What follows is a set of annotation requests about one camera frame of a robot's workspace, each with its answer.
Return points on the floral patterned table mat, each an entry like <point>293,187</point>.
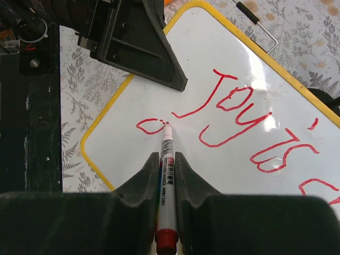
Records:
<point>308,35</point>

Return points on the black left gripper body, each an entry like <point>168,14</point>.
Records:
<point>86,18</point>

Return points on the red whiteboard marker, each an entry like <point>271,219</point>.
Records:
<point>166,235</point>

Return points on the wire whiteboard easel stand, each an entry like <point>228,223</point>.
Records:
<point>256,22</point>

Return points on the yellow framed whiteboard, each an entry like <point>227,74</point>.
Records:
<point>243,122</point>

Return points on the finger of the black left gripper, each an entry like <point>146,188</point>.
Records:
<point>132,39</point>

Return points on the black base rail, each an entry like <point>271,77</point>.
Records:
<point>31,125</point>

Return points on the black round microphone stand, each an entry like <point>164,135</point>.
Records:
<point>331,103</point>

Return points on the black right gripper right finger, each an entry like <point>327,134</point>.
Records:
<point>210,222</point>

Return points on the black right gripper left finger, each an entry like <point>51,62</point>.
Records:
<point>118,222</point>

